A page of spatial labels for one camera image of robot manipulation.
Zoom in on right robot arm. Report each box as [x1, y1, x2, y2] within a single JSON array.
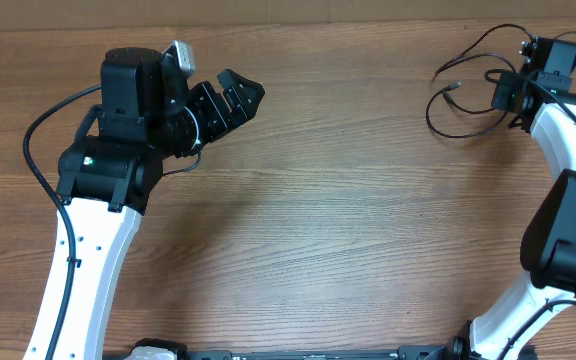
[[443, 37, 576, 359]]

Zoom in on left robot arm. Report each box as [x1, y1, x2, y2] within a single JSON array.
[[25, 41, 265, 359]]

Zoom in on left camera black cable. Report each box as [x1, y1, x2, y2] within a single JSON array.
[[21, 83, 104, 360]]

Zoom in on camera black cable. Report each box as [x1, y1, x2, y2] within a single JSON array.
[[21, 83, 104, 360], [482, 68, 576, 360]]

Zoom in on right camera black cable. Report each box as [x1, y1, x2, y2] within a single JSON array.
[[482, 68, 576, 360]]

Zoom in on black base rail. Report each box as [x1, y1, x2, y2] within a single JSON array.
[[117, 338, 467, 360]]

